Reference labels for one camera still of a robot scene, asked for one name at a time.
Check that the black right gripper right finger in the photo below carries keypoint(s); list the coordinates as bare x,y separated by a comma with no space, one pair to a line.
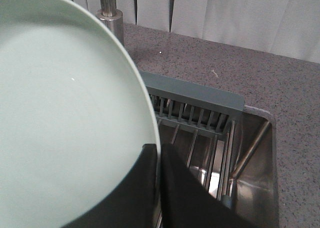
185,202

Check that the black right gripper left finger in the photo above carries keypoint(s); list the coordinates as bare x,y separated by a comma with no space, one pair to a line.
132,202

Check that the light green round plate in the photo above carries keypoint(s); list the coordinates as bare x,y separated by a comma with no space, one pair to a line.
74,112

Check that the grey sink drying rack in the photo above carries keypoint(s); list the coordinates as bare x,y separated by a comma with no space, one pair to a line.
200,122

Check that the stainless steel sink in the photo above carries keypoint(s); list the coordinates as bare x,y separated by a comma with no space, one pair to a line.
238,167

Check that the chrome kitchen faucet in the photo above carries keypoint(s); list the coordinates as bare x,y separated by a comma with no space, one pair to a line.
112,18

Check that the white pleated curtain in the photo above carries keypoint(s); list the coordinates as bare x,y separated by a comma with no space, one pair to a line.
283,27

